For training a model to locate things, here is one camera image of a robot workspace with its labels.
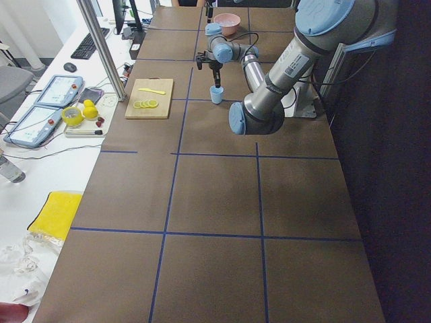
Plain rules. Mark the yellow tape roll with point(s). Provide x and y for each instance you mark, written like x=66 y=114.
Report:
x=72 y=116

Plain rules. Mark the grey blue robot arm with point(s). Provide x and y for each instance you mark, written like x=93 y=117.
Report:
x=320 y=26

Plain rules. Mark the pink bowl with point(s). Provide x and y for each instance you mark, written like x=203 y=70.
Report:
x=228 y=31

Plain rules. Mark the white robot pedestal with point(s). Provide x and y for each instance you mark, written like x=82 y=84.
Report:
x=299 y=102

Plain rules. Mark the teach pendant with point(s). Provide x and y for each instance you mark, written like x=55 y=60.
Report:
x=34 y=128
x=60 y=91

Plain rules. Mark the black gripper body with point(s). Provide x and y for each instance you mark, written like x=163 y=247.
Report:
x=215 y=67

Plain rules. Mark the clear plastic bag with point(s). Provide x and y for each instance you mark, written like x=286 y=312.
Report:
x=26 y=268

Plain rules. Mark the black keyboard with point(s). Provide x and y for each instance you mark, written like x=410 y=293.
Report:
x=85 y=49

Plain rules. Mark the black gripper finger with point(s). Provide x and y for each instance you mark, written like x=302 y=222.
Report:
x=218 y=78
x=215 y=77

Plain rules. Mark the light blue plastic cup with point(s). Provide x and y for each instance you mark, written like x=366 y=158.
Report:
x=216 y=94

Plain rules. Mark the whole yellow lemon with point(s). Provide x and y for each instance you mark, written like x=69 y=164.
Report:
x=90 y=112

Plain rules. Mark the bamboo cutting board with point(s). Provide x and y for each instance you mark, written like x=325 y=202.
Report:
x=162 y=111

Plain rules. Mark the pile of ice cubes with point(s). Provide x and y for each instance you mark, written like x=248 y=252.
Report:
x=227 y=23

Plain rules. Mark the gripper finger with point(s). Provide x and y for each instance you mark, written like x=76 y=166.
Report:
x=209 y=10

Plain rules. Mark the white tray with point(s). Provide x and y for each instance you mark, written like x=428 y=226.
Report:
x=85 y=120

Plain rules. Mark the grey office chair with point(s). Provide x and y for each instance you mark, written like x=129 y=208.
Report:
x=14 y=80

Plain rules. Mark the black computer mouse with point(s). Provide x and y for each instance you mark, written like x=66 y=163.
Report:
x=70 y=67

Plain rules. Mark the yellow cloth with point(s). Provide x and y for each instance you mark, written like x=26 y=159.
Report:
x=56 y=215

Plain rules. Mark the lemon slice one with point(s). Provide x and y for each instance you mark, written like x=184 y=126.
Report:
x=153 y=103

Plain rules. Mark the lower teach pendant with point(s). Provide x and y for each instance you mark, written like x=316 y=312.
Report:
x=34 y=128

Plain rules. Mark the lemon slice three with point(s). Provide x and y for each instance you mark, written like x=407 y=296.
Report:
x=144 y=104

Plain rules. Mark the yellow plastic knife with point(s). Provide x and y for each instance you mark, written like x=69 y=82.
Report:
x=154 y=91

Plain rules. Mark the upper teach pendant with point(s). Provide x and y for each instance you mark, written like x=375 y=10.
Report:
x=60 y=91

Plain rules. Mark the black monitor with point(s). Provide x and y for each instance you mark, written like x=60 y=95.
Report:
x=120 y=8

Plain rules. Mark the aluminium frame post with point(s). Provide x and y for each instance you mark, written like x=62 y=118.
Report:
x=94 y=28

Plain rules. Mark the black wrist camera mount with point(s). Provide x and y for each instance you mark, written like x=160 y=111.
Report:
x=202 y=58

